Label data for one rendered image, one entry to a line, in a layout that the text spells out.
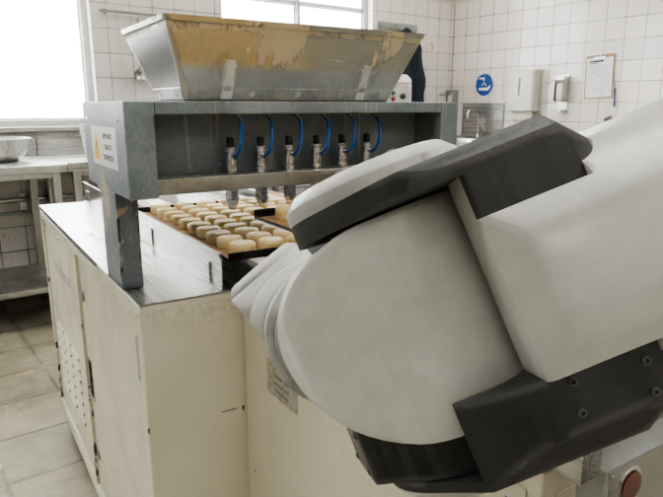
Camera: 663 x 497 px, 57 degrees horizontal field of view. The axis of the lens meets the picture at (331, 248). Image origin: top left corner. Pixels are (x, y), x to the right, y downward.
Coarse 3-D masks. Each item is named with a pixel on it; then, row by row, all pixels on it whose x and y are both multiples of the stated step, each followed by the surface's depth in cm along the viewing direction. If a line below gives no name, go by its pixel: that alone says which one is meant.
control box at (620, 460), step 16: (656, 432) 63; (608, 448) 60; (624, 448) 60; (640, 448) 60; (656, 448) 61; (608, 464) 58; (624, 464) 58; (640, 464) 59; (656, 464) 61; (592, 480) 58; (608, 480) 57; (624, 480) 58; (656, 480) 62; (576, 496) 60; (592, 496) 58; (608, 496) 57; (640, 496) 61; (656, 496) 63
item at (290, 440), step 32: (256, 352) 111; (256, 384) 112; (256, 416) 114; (288, 416) 102; (320, 416) 93; (256, 448) 116; (288, 448) 104; (320, 448) 94; (352, 448) 85; (256, 480) 118; (288, 480) 105; (320, 480) 95; (352, 480) 86; (544, 480) 57
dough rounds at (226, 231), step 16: (160, 208) 152; (176, 208) 152; (192, 208) 153; (208, 208) 156; (224, 208) 152; (240, 208) 154; (256, 208) 152; (176, 224) 140; (192, 224) 131; (208, 224) 132; (224, 224) 134; (240, 224) 131; (256, 224) 132; (208, 240) 122; (224, 240) 116; (240, 240) 116; (256, 240) 120; (272, 240) 116; (288, 240) 119
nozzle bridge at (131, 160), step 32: (96, 128) 114; (128, 128) 97; (160, 128) 108; (192, 128) 111; (224, 128) 114; (256, 128) 118; (288, 128) 121; (320, 128) 125; (352, 128) 129; (384, 128) 134; (416, 128) 138; (448, 128) 133; (96, 160) 117; (128, 160) 98; (160, 160) 109; (192, 160) 112; (224, 160) 115; (352, 160) 131; (128, 192) 99; (160, 192) 105; (192, 192) 108; (128, 224) 110; (128, 256) 111; (128, 288) 112
